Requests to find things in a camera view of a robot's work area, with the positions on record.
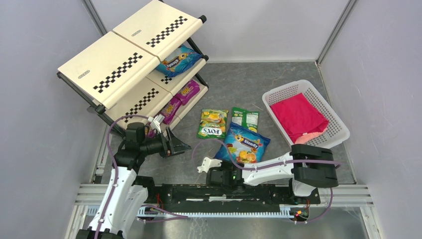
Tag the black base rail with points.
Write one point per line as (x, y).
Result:
(198, 198)

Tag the light blue Slendy bag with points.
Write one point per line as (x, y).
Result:
(179, 61)

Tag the purple candy bag on shelf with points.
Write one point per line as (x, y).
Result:
(191, 89)

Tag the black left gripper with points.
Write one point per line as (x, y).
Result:
(168, 145)

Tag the red cloth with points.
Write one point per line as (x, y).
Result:
(300, 119)

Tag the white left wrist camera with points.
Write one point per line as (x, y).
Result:
(155, 123)

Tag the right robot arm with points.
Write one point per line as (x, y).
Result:
(307, 167)

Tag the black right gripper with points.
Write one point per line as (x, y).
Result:
(215, 176)

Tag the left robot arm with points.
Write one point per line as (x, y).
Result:
(127, 191)

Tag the green Fox's candy bag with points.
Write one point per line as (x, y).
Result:
(212, 124)

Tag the purple grape candy bag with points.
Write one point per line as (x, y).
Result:
(170, 109)
(150, 132)

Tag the cream tiered shelf rack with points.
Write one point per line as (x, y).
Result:
(116, 74)

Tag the white plastic basket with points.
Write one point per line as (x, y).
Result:
(336, 131)

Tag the dark blue fruit candy bag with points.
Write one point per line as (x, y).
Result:
(243, 145)

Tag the small green white candy bag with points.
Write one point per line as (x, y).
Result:
(245, 118)

